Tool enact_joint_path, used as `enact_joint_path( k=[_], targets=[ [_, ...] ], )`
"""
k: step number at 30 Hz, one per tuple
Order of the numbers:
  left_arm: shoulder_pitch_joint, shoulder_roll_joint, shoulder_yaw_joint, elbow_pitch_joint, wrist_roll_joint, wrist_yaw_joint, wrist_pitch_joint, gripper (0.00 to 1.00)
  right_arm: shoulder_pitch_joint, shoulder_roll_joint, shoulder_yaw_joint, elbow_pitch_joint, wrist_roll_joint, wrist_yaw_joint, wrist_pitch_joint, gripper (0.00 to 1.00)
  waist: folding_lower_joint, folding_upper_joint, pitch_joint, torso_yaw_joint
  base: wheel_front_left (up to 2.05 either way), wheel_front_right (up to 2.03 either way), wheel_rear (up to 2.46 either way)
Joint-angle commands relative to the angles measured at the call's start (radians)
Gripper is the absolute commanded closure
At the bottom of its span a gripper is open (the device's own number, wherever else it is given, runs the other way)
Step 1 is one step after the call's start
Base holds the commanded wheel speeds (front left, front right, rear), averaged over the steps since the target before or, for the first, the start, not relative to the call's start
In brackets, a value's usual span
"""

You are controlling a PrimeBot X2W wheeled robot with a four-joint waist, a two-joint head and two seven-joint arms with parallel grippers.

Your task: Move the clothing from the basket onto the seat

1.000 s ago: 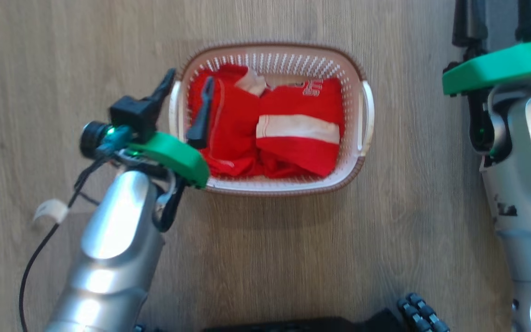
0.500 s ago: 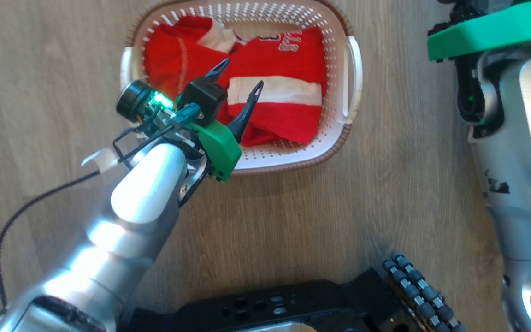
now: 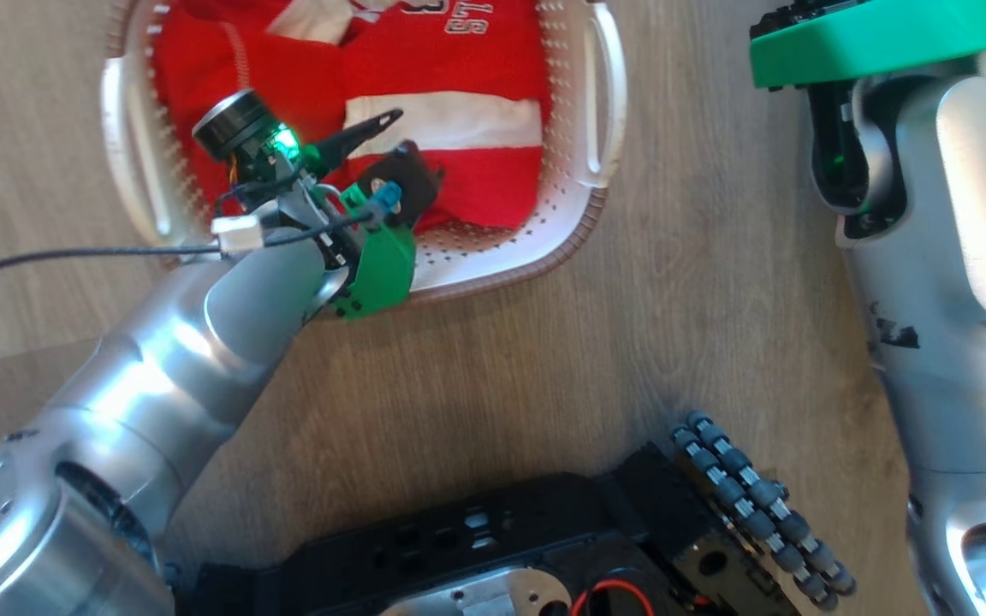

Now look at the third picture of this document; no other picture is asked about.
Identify thin black cable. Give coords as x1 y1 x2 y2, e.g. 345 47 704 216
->
0 214 374 292

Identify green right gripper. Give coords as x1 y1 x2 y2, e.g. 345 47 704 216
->
750 0 986 89

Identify thin red wire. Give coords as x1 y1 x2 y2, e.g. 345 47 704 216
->
570 579 656 616

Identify red white striped jersey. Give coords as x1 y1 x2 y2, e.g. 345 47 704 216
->
155 0 549 232

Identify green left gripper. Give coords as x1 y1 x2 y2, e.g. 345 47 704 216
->
313 110 417 322

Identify white perforated laundry basket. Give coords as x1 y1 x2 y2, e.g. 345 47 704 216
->
101 0 628 305

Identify grey roller omni wheel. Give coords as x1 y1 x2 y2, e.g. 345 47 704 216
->
671 411 858 613

